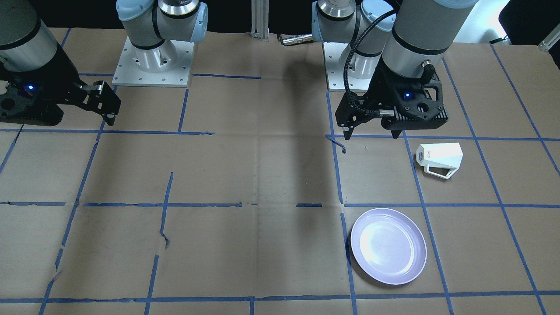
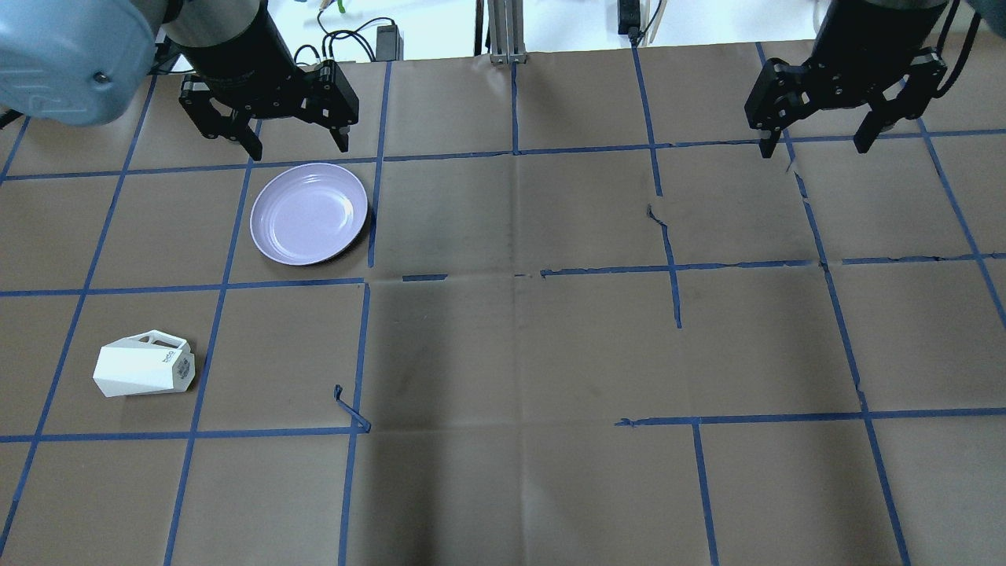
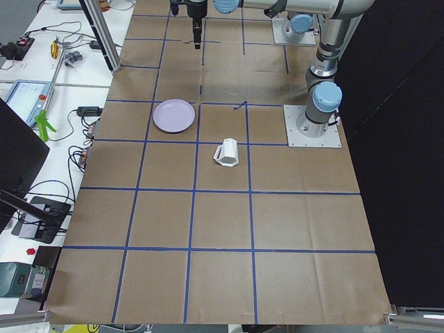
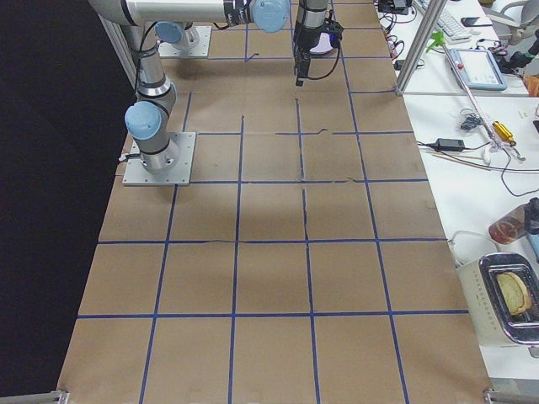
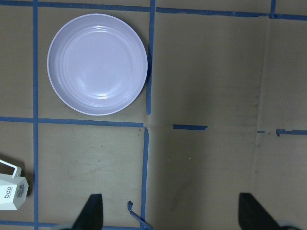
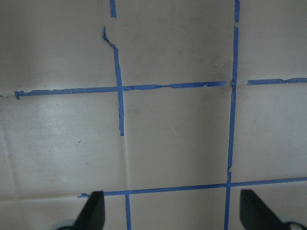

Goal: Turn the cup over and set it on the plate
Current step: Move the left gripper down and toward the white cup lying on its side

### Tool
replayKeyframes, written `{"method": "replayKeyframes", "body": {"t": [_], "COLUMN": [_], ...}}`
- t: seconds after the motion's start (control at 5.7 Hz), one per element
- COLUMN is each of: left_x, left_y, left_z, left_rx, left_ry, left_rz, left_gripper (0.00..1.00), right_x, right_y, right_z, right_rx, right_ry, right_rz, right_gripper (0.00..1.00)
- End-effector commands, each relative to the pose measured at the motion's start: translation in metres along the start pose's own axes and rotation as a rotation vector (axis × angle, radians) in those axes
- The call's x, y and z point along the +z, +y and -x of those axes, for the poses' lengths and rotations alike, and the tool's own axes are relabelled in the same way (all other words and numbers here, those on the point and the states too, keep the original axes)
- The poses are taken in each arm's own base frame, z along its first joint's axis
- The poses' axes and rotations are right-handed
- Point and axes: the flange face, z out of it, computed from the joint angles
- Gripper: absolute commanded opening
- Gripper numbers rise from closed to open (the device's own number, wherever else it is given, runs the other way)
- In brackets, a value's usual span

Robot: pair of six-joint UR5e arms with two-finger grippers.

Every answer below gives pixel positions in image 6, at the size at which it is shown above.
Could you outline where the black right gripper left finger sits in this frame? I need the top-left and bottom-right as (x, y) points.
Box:
(73, 191), (106, 230)

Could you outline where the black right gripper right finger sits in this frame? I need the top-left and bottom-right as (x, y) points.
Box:
(239, 189), (283, 230)

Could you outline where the brown paper table cover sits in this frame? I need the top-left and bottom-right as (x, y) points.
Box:
(0, 0), (307, 230)

